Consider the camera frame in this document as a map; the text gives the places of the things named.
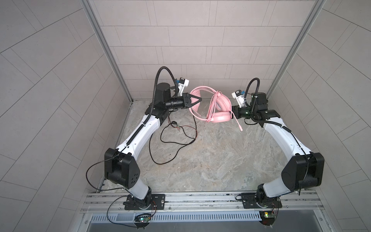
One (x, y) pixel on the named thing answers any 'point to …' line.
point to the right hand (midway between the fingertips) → (224, 110)
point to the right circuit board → (267, 217)
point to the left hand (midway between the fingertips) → (203, 99)
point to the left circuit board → (142, 220)
